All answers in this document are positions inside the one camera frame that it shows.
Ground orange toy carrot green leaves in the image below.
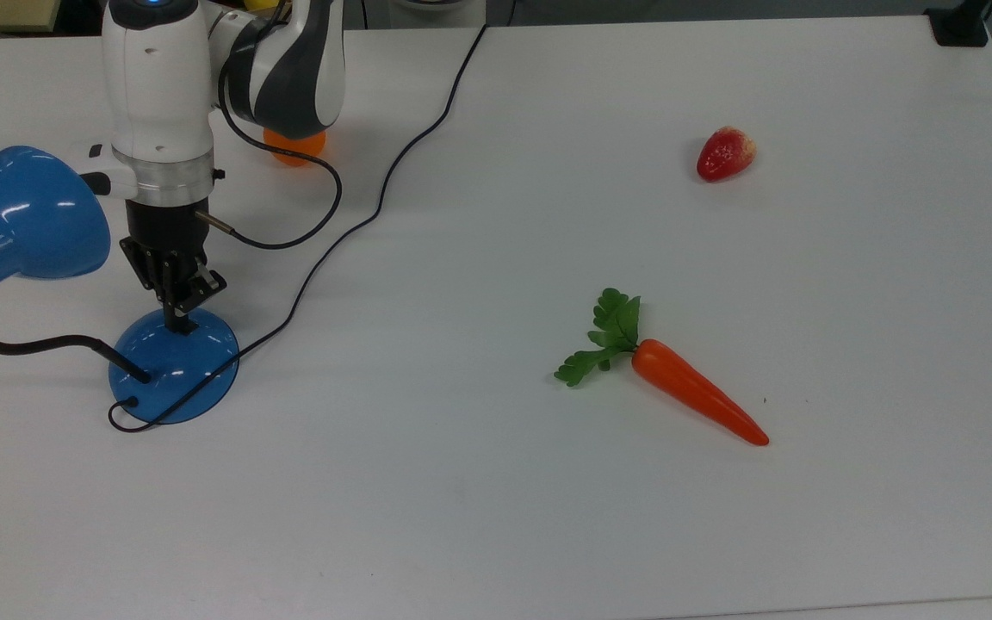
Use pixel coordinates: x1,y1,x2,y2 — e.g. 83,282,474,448
554,287,771,448

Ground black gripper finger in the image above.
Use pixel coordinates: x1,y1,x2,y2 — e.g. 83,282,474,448
183,268,229,313
160,256,200,336

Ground red toy strawberry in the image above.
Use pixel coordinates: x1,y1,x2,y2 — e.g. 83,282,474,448
696,126,758,183

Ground orange fruit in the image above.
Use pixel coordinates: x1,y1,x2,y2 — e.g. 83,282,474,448
263,127,327,168

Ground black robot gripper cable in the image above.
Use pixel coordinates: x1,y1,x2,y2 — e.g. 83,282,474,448
195,26,344,252

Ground blue gooseneck desk lamp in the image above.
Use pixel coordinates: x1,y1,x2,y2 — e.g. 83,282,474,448
0,145,241,425

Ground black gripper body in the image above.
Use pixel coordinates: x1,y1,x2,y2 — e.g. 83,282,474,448
120,199,210,290

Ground black lamp power cable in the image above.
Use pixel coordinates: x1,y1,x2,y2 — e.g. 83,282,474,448
107,24,488,434

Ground black mount clamp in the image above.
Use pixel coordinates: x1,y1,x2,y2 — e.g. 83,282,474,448
925,0,992,48

